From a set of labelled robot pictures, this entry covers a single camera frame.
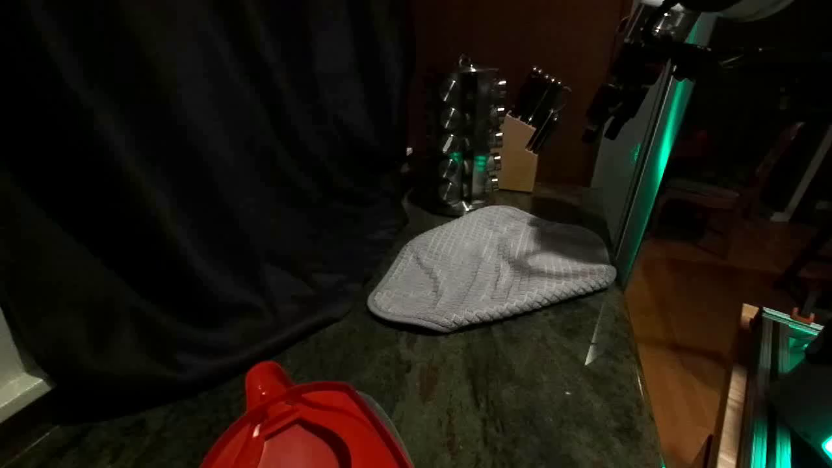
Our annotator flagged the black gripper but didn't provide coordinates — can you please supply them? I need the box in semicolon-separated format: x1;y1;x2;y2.
581;2;706;142

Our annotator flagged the metal spice jar stand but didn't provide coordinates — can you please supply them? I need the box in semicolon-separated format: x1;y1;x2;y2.
428;54;514;218

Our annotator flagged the grey metal panel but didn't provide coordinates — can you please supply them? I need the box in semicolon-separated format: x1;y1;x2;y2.
589;16;722;285

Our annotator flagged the grey waffle weave towel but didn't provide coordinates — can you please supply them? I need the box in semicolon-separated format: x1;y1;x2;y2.
366;202;618;335

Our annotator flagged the white furniture leg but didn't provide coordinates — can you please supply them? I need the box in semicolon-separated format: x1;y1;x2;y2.
769;122;832;223

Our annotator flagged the metal framed equipment box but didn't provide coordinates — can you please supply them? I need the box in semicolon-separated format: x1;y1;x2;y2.
736;301;832;468

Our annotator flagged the black fabric curtain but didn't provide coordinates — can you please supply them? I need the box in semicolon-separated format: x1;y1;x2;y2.
0;0;421;424

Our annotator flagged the red plastic container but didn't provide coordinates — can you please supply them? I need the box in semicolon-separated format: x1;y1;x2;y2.
199;358;415;468

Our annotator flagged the white ledge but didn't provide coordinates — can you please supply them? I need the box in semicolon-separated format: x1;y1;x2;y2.
0;310;51;426

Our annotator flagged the black handled knife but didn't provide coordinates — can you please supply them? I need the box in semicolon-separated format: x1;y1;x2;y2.
518;66;555;132
528;76;572;155

